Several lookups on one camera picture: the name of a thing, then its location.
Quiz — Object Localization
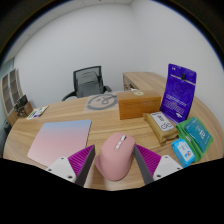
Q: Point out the brown cardboard box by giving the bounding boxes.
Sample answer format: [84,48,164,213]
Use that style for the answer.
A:
[117,90,163,121]

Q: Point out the pink computer mouse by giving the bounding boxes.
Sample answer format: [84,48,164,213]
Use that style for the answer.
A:
[94,131,137,182]

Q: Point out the green and teal packet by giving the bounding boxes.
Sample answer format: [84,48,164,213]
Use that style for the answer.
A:
[175,116,214,163]

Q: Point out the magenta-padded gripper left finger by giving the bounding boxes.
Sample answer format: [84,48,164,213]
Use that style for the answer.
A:
[45,144,97,187]

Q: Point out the wooden shelf unit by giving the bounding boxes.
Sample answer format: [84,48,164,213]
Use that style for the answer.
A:
[0,68,24,118]

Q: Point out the grey backpack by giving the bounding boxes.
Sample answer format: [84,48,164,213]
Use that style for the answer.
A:
[75,69,104,98]

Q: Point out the purple stand-up pouch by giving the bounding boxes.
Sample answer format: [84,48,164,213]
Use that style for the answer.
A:
[159,63,198,125]

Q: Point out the black mesh office chair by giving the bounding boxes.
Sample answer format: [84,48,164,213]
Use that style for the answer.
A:
[61,65,113,102]

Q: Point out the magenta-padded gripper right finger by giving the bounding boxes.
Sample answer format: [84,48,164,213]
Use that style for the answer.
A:
[133,144,184,186]

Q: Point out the tan packet with white label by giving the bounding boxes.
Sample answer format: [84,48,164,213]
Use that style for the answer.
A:
[143,111,180,144]

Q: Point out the pink-blue gradient mouse pad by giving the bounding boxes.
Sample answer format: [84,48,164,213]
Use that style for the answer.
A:
[27,119,93,168]

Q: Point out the white leaflet, green-purple print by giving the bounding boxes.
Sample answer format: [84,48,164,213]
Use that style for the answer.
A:
[26,105,50,120]

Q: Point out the wooden side desk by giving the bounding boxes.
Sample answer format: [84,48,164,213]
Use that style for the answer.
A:
[122,71,168,93]

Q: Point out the small blue tissue pack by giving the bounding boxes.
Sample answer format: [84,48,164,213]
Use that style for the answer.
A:
[171,138,196,169]

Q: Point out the stacked black and brown boxes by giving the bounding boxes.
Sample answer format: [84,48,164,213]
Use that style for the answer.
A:
[13,94,34,118]

